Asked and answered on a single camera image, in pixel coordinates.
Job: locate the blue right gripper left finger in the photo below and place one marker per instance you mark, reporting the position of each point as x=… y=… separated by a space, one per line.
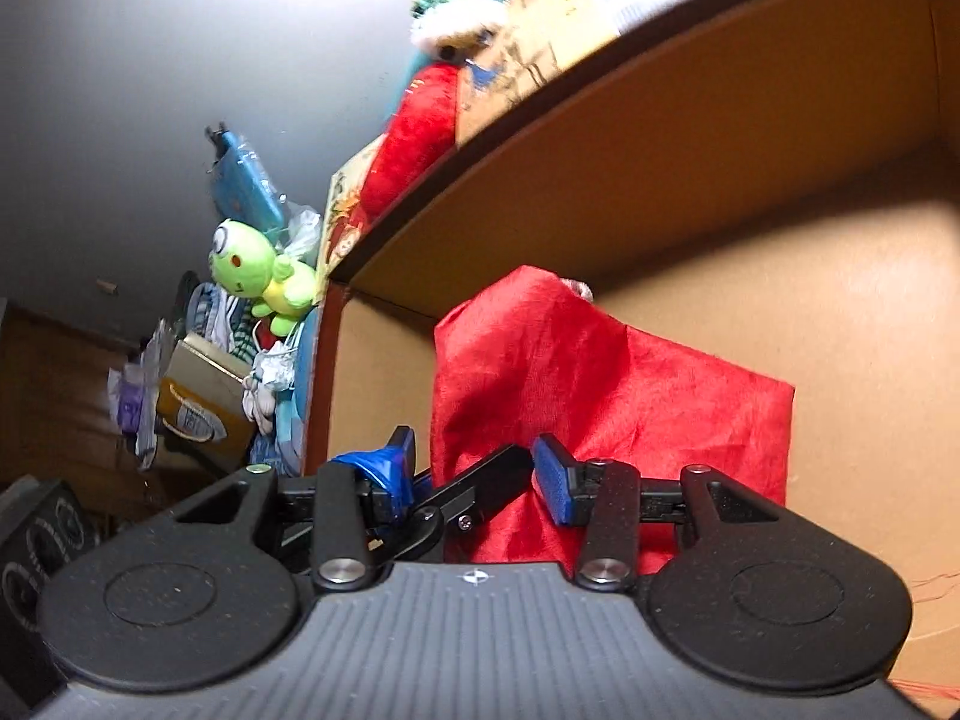
x=384 y=478

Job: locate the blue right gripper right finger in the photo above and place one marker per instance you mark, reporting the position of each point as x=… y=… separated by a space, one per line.
x=557 y=474

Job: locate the red cloth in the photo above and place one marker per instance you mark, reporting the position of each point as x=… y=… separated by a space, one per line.
x=529 y=356

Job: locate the tan cardboard carton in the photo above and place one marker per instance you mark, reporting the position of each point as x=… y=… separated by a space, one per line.
x=200 y=402

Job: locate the colourful picture book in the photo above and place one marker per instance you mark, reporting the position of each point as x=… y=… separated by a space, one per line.
x=344 y=220

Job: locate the green frog plush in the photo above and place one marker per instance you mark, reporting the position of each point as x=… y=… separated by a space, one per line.
x=246 y=265

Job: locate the blue plastic package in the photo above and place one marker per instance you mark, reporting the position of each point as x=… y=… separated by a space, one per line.
x=241 y=188

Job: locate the red plush toy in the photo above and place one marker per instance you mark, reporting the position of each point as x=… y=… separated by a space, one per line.
x=420 y=132

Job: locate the brown cardboard box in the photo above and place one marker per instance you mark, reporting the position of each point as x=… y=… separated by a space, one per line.
x=774 y=182

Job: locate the panda ornament white fluff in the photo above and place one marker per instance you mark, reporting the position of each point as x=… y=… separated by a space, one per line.
x=453 y=31

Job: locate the tan illustrated book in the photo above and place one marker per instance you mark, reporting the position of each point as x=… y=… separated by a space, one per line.
x=541 y=40

